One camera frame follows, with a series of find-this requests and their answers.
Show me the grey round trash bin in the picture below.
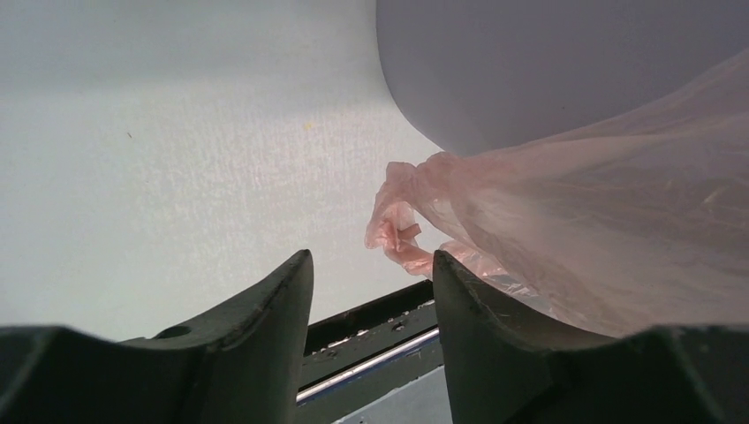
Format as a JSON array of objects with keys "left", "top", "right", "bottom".
[{"left": 375, "top": 0, "right": 748, "bottom": 155}]

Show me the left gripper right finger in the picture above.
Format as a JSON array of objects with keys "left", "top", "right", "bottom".
[{"left": 433, "top": 251, "right": 748, "bottom": 423}]

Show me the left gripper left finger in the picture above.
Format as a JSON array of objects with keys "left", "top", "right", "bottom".
[{"left": 1, "top": 250, "right": 314, "bottom": 423}]

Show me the pink plastic trash bag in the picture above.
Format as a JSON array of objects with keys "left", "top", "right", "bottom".
[{"left": 365, "top": 52, "right": 748, "bottom": 337}]

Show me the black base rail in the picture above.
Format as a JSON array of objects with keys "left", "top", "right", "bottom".
[{"left": 295, "top": 280, "right": 443, "bottom": 423}]

